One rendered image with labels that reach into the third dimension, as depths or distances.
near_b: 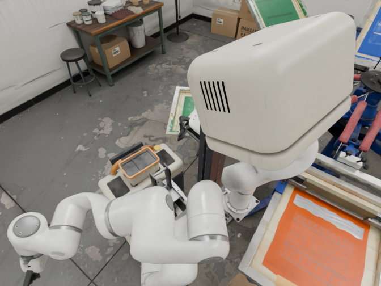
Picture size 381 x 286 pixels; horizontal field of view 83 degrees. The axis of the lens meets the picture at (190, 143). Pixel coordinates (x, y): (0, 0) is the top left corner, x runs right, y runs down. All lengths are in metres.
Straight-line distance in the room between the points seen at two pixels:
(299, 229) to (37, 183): 2.63
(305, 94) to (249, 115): 0.07
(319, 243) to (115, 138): 2.48
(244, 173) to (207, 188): 0.25
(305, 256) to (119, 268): 1.53
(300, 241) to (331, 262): 0.16
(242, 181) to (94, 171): 2.25
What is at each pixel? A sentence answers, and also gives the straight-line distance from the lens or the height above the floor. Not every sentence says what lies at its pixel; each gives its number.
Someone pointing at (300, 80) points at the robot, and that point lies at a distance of 0.27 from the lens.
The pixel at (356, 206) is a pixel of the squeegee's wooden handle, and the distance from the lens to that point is 1.47.
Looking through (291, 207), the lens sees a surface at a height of 0.95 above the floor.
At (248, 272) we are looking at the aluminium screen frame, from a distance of 1.19.
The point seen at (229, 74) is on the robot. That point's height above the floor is 2.00.
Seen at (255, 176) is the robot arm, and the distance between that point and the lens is 0.74.
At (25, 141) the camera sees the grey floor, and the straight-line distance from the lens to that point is 3.56.
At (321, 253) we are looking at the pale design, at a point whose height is 0.95.
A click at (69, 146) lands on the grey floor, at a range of 3.19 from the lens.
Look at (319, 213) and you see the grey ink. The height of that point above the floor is 0.96.
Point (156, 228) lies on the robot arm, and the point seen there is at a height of 1.74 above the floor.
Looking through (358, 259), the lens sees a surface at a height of 0.95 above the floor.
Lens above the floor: 2.13
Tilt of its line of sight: 49 degrees down
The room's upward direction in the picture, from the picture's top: straight up
